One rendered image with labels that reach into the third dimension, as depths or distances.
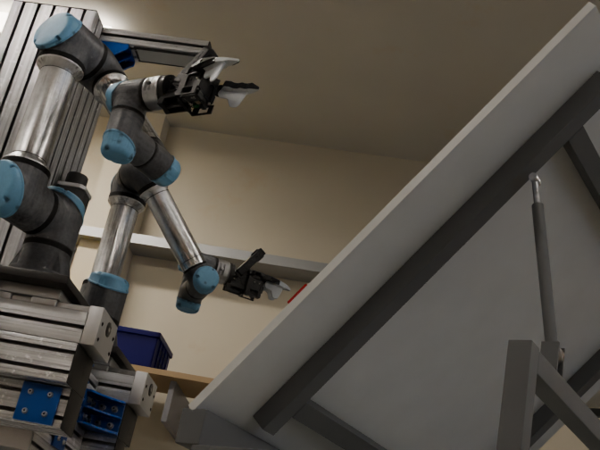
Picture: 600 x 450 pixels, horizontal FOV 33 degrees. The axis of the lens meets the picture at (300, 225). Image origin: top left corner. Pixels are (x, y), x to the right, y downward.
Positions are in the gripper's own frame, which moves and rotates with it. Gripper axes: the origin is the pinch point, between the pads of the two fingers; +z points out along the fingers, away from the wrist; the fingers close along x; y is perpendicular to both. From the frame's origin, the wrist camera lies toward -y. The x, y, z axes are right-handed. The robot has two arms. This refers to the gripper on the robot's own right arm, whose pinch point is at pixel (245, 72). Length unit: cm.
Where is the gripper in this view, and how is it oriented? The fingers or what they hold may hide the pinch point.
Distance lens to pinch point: 213.3
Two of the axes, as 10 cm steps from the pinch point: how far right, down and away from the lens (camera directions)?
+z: 8.6, -0.5, -5.1
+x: -4.5, -5.6, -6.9
